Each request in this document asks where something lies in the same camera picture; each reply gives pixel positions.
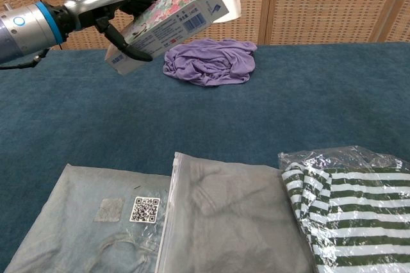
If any bagged green striped shirt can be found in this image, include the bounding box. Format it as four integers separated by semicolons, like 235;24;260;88
277;145;410;273

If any blue carpet table cover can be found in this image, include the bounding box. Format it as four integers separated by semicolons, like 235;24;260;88
0;41;410;273

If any wicker folding screen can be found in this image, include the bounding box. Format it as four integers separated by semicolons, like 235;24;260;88
0;0;410;51

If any floral toothpaste box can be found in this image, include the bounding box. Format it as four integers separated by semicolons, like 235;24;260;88
104;0;242;77

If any bagged grey garment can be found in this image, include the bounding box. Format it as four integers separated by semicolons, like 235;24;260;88
155;151;318;273

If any bagged denim garment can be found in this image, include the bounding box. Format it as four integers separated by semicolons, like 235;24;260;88
3;163;172;273

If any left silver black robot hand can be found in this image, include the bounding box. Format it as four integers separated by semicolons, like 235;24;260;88
53;0;163;62

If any crumpled purple cloth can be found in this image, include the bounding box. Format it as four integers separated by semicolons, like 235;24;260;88
162;38;258;87

